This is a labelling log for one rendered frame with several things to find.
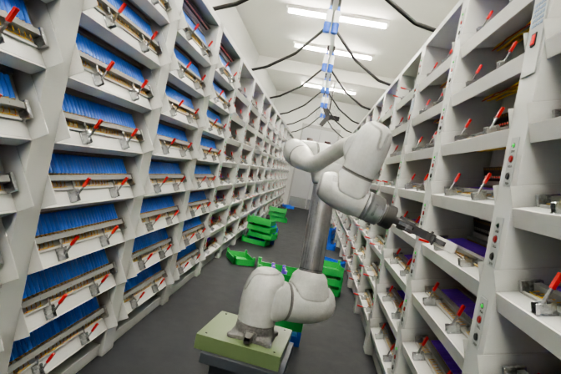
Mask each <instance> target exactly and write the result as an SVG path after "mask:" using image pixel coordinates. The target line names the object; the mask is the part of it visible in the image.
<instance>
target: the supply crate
mask: <svg viewBox="0 0 561 374"><path fill-rule="evenodd" d="M271 265H272V263H268V262H263V261H262V257H259V259H258V263H257V267H261V266H267V267H271ZM282 266H283V265H277V264H275V268H276V269H277V270H278V271H279V272H281V271H282ZM257 267H256V268H257ZM297 269H299V268H295V267H289V266H286V270H287V275H285V274H282V275H283V276H284V278H285V281H286V282H289V280H290V278H291V276H292V273H293V272H294V271H295V270H297Z"/></svg>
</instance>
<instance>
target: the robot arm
mask: <svg viewBox="0 0 561 374"><path fill-rule="evenodd" d="M391 143H392V134H391V130H390V129H389V128H388V127H386V126H385V125H383V124H380V123H378V122H377V121H371V122H368V123H366V124H364V125H363V126H362V127H361V128H360V129H359V131H357V132H355V133H354V134H352V135H350V136H349V137H345V138H343V139H340V140H338V141H337V142H335V143H334V144H332V145H330V144H324V143H317V142H314V141H308V140H299V139H290V140H288V141H287V142H286V143H285V146H284V149H283V156H284V158H285V160H286V162H287V163H288V164H289V165H291V166H293V167H295V168H296V169H301V170H303V171H305V172H308V173H311V180H312V183H313V190H312V195H311V203H310V209H309V214H308V219H307V224H306V232H305V238H304V243H303V248H302V252H301V262H300V267H299V269H297V270H295V271H294V272H293V273H292V276H291V278H290V280H289V282H286V281H285V278H284V276H283V275H282V274H281V272H279V271H278V270H277V269H275V268H272V267H267V266H261V267H257V268H256V269H255V270H253V271H252V273H251V274H250V276H249V278H248V280H247V282H246V283H245V287H244V290H243V292H242V296H241V299H240V307H239V314H238V318H237V321H236V324H235V326H234V327H233V328H232V329H231V330H230V331H228V332H227V336H228V337H230V338H235V339H239V340H242V341H244V343H245V344H250V343H253V344H256V345H259V346H263V347H265V348H271V347H272V342H273V340H274V339H275V337H276V336H278V331H277V330H274V327H275V323H276V322H278V321H289V322H295V323H303V324H313V323H318V322H322V321H325V320H327V319H329V318H330V317H331V316H332V314H333V313H334V310H335V307H336V301H335V297H334V294H333V292H332V291H331V289H330V288H328V285H327V278H326V276H325V275H324V274H323V273H322V270H323V265H324V259H325V254H326V245H327V240H328V235H329V229H330V224H331V216H332V211H333V209H335V210H338V211H340V212H341V213H343V214H345V215H351V216H355V217H357V218H359V219H360V220H364V221H366V222H368V223H371V224H373V225H375V224H377V225H379V226H381V227H382V228H384V229H386V230H388V229H390V228H391V226H392V224H395V225H396V228H398V229H399V230H404V231H406V232H407V233H409V234H411V233H413V234H414V235H417V236H419V237H421V238H423V239H424V240H427V241H429V242H430V245H435V246H437V247H439V248H441V249H443V250H445V251H448V252H450V253H452V254H454V252H455V250H456V249H457V245H456V244H454V243H452V242H451V241H449V240H446V239H443V238H442V237H440V236H438V235H435V234H434V232H433V231H432V232H431V233H430V232H429V231H426V230H423V229H421V228H419V227H417V226H416V224H415V223H413V222H411V221H410V220H408V219H407V218H405V217H403V216H401V217H400V218H398V217H397V214H398V208H397V207H396V206H394V205H391V204H389V203H388V204H387V200H386V199H384V198H382V197H381V196H379V195H376V194H374V193H373V192H371V191H369V189H370V187H371V183H372V181H373V180H374V178H375V176H376V175H377V173H378V172H379V170H380V168H381V167H382V165H383V163H384V161H385V159H386V157H387V154H388V152H389V149H390V147H391Z"/></svg>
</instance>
